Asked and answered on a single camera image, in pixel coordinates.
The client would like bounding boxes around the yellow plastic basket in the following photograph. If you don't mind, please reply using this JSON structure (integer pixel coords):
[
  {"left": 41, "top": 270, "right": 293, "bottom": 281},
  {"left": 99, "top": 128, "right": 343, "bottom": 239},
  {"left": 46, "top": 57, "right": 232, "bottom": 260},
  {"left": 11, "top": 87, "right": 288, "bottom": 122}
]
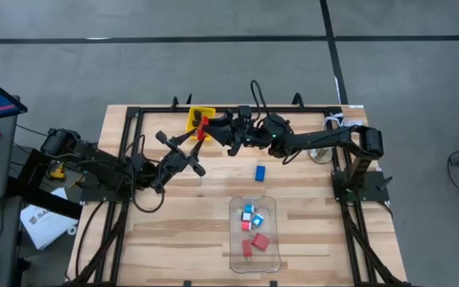
[{"left": 185, "top": 106, "right": 217, "bottom": 143}]

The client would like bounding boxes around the black support beam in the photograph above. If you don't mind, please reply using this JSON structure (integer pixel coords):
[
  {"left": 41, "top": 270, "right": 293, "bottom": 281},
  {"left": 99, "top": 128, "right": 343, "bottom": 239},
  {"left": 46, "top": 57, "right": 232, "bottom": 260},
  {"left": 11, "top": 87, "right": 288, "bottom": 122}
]
[{"left": 8, "top": 175, "right": 84, "bottom": 221}]

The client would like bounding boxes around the large red wall charger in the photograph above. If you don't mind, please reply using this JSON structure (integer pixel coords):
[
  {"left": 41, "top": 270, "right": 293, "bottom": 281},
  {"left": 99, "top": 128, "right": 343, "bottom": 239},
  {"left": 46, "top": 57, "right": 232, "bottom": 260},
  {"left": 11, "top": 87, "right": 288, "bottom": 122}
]
[{"left": 251, "top": 232, "right": 272, "bottom": 253}]

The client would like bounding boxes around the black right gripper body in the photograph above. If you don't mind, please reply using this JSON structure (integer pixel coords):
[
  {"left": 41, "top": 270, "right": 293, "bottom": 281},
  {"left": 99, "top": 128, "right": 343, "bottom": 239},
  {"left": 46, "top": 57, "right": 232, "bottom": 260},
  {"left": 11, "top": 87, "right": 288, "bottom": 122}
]
[{"left": 225, "top": 104, "right": 266, "bottom": 157}]

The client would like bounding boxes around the red digital display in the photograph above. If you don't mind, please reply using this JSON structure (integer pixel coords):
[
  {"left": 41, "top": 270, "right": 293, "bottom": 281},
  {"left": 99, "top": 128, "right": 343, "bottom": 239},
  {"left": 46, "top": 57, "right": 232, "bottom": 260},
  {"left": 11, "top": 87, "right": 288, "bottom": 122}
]
[{"left": 196, "top": 116, "right": 210, "bottom": 141}]

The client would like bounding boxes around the black clamp lever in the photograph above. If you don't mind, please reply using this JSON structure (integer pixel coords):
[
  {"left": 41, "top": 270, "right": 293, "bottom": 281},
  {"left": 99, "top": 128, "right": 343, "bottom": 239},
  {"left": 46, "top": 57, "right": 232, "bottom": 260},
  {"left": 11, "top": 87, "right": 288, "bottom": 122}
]
[{"left": 375, "top": 176, "right": 394, "bottom": 191}]

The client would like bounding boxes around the white printed paper bag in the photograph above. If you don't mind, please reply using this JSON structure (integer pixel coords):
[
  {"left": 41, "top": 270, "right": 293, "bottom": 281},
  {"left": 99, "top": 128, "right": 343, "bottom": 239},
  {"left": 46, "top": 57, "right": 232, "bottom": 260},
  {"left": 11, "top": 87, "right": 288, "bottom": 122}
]
[{"left": 19, "top": 187, "right": 80, "bottom": 251}]

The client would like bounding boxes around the black aluminium table frame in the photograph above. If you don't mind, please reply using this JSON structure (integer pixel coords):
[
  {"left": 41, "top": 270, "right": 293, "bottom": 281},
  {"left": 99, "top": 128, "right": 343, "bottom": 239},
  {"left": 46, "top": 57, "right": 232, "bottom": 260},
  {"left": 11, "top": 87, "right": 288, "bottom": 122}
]
[{"left": 68, "top": 104, "right": 412, "bottom": 287}]

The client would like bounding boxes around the white power cable bundle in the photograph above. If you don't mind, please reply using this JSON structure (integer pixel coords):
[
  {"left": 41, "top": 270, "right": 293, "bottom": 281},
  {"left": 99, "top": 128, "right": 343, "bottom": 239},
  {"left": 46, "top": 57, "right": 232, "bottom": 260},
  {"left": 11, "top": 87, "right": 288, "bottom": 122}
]
[{"left": 321, "top": 112, "right": 364, "bottom": 131}]

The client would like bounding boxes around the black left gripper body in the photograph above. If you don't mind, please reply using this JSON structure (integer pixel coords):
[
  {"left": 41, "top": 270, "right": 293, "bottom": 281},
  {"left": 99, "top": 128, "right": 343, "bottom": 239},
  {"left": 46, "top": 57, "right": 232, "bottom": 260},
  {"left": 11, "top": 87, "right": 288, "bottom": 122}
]
[{"left": 151, "top": 130, "right": 207, "bottom": 193}]

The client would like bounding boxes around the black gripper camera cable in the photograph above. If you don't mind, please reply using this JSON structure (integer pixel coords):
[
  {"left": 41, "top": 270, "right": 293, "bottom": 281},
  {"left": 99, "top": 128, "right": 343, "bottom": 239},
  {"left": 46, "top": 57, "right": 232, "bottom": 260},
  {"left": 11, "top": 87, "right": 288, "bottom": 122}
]
[
  {"left": 131, "top": 175, "right": 167, "bottom": 214},
  {"left": 249, "top": 79, "right": 273, "bottom": 120}
]

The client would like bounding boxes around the table lamp with white bulb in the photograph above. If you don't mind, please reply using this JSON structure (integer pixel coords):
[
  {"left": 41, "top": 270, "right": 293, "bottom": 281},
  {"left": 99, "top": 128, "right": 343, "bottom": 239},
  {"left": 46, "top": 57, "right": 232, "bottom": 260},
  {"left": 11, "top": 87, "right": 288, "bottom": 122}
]
[{"left": 308, "top": 146, "right": 333, "bottom": 165}]

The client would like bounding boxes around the clear plastic bin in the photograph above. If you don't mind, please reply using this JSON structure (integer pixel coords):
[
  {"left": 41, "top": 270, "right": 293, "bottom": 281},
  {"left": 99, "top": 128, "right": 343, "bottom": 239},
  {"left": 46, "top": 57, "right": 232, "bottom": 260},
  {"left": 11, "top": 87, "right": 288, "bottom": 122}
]
[{"left": 228, "top": 195, "right": 282, "bottom": 275}]

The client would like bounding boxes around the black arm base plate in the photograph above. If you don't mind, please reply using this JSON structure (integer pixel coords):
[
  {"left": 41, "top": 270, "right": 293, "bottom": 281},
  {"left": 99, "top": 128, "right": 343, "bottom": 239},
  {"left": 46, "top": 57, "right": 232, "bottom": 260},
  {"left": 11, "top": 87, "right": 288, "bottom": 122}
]
[
  {"left": 331, "top": 171, "right": 390, "bottom": 202},
  {"left": 80, "top": 185, "right": 135, "bottom": 202}
]

